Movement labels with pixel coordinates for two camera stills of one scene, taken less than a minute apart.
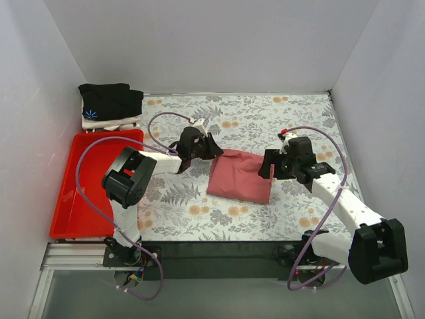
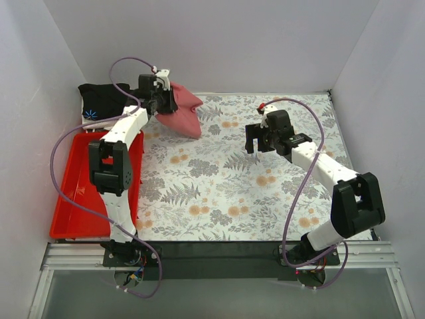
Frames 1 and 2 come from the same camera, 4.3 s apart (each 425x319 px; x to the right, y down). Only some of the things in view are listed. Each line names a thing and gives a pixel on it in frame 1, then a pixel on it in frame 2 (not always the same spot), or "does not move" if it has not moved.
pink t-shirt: (235, 174) → (183, 119)
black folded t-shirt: (103, 101) does not move
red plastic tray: (74, 216) does not move
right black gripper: (274, 163) → (250, 138)
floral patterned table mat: (223, 198) does not move
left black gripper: (206, 147) → (169, 102)
